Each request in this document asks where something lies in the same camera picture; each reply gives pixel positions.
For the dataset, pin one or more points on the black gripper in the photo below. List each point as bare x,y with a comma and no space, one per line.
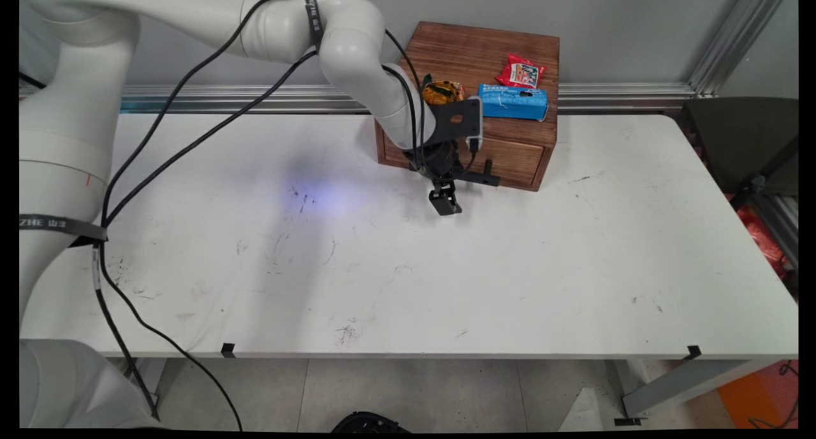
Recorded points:
441,160

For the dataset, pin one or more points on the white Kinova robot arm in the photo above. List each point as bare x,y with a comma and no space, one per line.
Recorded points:
64,107

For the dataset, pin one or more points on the yellow green snack packet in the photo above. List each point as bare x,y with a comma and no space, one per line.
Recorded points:
441,93

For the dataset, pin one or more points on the blue tissue pack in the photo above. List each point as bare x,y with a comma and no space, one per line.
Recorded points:
511,102

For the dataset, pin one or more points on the red snack packet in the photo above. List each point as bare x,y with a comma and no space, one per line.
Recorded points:
521,72

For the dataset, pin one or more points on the brown wooden drawer cabinet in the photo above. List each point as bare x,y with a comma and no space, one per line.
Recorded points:
472,50

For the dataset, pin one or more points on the black round floor object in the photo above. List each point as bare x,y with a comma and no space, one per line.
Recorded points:
370,423

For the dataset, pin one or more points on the black tape marker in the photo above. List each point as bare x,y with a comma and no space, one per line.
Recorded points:
694,352
228,350

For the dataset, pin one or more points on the dark grey chair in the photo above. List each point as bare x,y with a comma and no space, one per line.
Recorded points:
733,139

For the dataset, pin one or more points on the grey metal table leg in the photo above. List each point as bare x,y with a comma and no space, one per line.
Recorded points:
682,383
150,378

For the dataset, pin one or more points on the red plastic bag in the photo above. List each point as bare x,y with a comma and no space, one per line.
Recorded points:
762,238

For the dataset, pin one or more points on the orange floor box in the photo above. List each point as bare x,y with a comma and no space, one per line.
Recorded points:
755,397

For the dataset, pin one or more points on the horizontal aluminium rail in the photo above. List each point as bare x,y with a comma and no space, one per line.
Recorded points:
255,98

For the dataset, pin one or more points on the slanted aluminium profile post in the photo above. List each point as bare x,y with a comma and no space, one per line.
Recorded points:
733,44

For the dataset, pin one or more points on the aluminium frame beam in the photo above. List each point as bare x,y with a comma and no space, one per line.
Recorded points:
781,225

